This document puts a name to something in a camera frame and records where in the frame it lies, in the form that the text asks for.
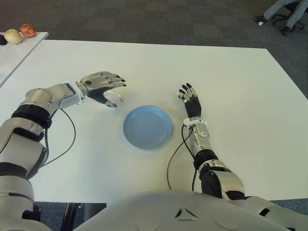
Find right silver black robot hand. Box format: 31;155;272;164
178;82;203;119

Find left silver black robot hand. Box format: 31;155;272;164
79;71;128;110

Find white charger block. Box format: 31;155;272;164
104;90;126;107

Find blue round plate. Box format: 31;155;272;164
122;104;174;150

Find white side table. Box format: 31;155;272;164
0;31;50;89

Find reddish brown bread roll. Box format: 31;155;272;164
19;23;37;39

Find grey robot torso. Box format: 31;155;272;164
77;190;293;231

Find seated person grey trousers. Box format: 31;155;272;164
254;0;308;36

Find black office chair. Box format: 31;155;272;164
271;0;305;31

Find black table leg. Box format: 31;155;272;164
61;203;84;231

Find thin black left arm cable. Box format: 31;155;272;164
43;108;77;168

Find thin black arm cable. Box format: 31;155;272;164
167;123;191;191
43;108;77;168

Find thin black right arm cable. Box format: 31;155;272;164
167;123;191;191

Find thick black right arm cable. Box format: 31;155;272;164
192;167;202;193

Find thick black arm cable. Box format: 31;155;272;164
39;127;51;170
192;167;202;193

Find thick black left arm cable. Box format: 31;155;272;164
39;127;51;170

